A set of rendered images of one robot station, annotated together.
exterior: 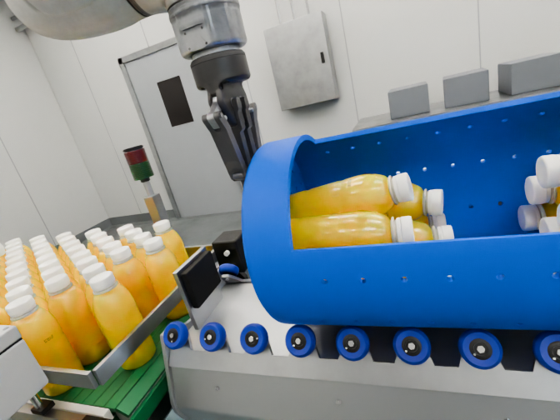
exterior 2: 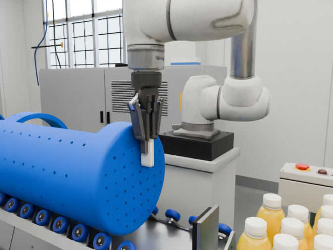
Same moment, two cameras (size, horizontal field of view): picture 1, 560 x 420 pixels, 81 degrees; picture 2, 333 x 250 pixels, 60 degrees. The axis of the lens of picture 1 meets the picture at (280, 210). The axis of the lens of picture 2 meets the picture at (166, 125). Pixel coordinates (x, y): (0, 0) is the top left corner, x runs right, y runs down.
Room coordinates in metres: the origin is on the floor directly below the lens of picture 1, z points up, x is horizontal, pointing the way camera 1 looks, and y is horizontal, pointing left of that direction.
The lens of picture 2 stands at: (1.17, 0.19, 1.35)
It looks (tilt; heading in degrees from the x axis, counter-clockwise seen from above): 9 degrees down; 189
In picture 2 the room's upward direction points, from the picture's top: straight up
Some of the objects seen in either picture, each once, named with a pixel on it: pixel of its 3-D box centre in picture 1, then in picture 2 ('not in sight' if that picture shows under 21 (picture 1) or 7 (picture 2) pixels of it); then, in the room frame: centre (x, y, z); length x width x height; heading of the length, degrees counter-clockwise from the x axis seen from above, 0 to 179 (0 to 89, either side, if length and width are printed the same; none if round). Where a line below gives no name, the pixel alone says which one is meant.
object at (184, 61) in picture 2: not in sight; (185, 61); (-1.47, -0.05, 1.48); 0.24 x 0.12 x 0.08; 74
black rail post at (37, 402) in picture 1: (32, 392); not in sight; (0.45, 0.47, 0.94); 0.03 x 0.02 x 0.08; 67
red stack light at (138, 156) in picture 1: (136, 156); not in sight; (1.05, 0.39, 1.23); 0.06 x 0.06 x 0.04
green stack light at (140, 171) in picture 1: (141, 170); not in sight; (1.05, 0.39, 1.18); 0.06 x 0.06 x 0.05
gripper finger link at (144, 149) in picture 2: not in sight; (141, 144); (0.50, 0.02, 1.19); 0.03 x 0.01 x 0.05; 157
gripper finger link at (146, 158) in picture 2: not in sight; (146, 152); (0.48, 0.03, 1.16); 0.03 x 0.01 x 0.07; 67
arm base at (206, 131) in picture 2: not in sight; (194, 127); (-0.20, 0.11, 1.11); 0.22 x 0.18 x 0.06; 73
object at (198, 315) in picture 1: (202, 286); (205, 238); (0.57, 0.18, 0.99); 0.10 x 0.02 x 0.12; 157
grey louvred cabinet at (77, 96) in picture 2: not in sight; (122, 135); (-1.82, -0.76, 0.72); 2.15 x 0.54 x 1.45; 66
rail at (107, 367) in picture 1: (174, 297); not in sight; (0.60, 0.26, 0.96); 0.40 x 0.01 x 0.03; 157
